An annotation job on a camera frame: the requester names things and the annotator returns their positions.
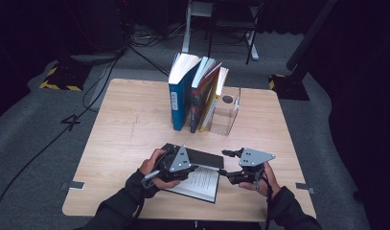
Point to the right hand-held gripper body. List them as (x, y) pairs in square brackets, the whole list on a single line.
[(251, 166)]

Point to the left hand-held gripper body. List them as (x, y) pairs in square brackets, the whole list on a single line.
[(176, 163)]

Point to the black book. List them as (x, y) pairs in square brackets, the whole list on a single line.
[(205, 182)]

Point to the clear acrylic book rack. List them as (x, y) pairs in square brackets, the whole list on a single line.
[(227, 115)]

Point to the yellow book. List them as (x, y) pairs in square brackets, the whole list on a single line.
[(215, 99)]

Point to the red illustrated book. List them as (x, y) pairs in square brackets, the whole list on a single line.
[(202, 96)]

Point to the blue book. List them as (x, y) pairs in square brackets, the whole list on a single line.
[(179, 96)]

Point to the person's right hand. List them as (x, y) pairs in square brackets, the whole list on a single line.
[(269, 182)]

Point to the person's left hand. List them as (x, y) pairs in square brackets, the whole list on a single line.
[(151, 166)]

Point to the black round disc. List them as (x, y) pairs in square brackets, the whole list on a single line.
[(227, 99)]

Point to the grey tape strip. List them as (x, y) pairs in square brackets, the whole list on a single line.
[(75, 185), (306, 188)]

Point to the black base with yellow stripes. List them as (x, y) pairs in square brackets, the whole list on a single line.
[(290, 87), (66, 76)]

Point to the black metal chair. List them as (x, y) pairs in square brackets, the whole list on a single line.
[(231, 22)]

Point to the black slanted pole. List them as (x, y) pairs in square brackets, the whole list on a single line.
[(307, 35)]

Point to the dark equipment cabinet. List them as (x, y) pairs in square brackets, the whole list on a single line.
[(103, 25)]

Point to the white desk frame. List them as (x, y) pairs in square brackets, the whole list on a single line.
[(187, 32)]

